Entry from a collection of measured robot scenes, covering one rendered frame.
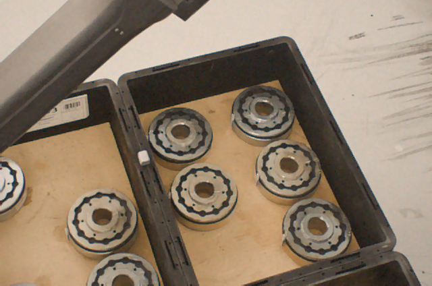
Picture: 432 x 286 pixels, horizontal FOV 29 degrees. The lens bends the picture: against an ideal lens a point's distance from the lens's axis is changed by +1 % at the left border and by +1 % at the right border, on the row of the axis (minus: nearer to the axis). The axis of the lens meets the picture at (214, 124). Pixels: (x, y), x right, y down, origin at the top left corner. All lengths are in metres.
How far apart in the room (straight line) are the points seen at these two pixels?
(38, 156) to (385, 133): 0.63
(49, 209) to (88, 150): 0.12
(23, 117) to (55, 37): 0.08
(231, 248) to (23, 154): 0.36
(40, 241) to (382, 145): 0.65
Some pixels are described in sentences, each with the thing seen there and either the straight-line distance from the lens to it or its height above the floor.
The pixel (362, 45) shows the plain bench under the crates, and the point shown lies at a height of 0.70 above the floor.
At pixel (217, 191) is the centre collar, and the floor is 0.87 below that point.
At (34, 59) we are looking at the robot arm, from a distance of 0.76.
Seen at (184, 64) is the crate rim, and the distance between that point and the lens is 1.31.
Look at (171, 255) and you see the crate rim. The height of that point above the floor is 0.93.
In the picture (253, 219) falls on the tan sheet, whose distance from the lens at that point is 1.29.
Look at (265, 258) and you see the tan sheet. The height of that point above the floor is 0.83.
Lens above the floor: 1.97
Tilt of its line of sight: 56 degrees down
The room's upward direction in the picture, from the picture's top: 7 degrees clockwise
